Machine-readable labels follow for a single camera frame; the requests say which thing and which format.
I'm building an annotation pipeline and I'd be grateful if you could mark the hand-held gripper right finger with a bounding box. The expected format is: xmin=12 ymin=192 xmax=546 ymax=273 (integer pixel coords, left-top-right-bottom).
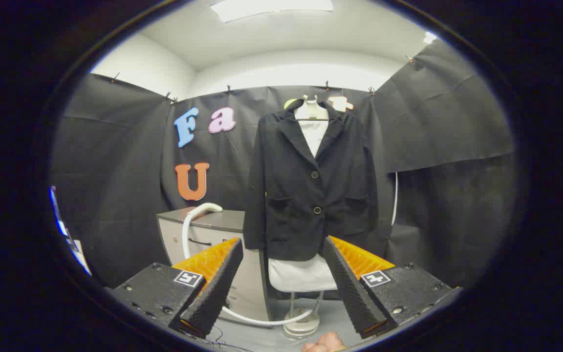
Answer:
xmin=322 ymin=236 xmax=460 ymax=339

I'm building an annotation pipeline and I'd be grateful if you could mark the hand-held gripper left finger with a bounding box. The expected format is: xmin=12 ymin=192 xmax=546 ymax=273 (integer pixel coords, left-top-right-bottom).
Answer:
xmin=110 ymin=237 xmax=244 ymax=339

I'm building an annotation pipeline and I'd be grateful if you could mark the white shirt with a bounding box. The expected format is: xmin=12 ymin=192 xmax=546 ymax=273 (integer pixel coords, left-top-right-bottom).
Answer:
xmin=268 ymin=120 xmax=339 ymax=293

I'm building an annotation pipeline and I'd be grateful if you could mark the white steamer hose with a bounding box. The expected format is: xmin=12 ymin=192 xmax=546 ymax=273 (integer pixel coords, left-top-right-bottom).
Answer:
xmin=220 ymin=304 xmax=314 ymax=327

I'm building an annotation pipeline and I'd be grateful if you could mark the white garment steamer head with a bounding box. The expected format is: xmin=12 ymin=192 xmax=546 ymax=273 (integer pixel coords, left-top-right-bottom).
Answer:
xmin=182 ymin=202 xmax=224 ymax=261

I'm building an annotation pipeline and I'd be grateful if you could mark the black jacket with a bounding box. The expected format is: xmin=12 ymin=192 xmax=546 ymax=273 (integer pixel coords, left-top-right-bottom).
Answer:
xmin=242 ymin=99 xmax=380 ymax=262

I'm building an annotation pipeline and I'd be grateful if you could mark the white steamer base with pole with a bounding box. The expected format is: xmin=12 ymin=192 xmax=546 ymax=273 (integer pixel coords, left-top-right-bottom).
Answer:
xmin=281 ymin=291 xmax=326 ymax=339

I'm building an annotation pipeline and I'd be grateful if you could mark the grey drawer cabinet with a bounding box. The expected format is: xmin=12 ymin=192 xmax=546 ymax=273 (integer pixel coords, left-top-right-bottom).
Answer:
xmin=156 ymin=206 xmax=277 ymax=322

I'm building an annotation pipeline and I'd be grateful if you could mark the black backdrop cloth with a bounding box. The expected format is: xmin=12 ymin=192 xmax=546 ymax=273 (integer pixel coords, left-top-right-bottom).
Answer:
xmin=49 ymin=39 xmax=516 ymax=294

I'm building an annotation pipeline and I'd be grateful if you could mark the white and blue paper sheet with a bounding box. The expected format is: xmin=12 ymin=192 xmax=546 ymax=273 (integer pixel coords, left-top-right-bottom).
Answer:
xmin=49 ymin=186 xmax=92 ymax=275

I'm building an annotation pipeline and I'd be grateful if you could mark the white plastic hanger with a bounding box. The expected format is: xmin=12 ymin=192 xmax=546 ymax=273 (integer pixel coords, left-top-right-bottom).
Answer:
xmin=294 ymin=94 xmax=330 ymax=122

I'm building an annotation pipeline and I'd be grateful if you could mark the long ceiling light panel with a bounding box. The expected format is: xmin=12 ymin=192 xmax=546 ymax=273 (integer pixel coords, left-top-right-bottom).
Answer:
xmin=210 ymin=0 xmax=334 ymax=23

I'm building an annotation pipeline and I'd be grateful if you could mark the thin white cable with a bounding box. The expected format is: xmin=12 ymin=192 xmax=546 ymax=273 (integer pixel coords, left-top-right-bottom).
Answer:
xmin=391 ymin=172 xmax=399 ymax=226

